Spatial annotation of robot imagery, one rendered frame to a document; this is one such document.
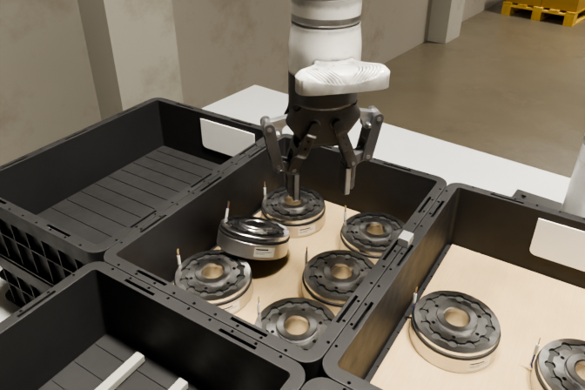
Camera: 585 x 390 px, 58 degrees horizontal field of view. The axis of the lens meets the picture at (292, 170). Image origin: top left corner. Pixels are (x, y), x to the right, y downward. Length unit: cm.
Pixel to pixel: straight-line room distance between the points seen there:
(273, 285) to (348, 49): 36
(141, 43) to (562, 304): 174
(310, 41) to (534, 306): 47
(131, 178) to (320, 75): 60
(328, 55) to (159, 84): 174
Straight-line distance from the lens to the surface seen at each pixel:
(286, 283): 75
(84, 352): 71
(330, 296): 68
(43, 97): 215
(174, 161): 106
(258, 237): 73
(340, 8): 51
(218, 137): 100
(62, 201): 99
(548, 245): 81
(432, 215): 73
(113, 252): 68
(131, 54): 212
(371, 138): 60
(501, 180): 131
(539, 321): 76
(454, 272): 80
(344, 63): 52
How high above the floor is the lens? 133
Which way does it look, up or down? 30 degrees down
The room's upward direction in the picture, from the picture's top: straight up
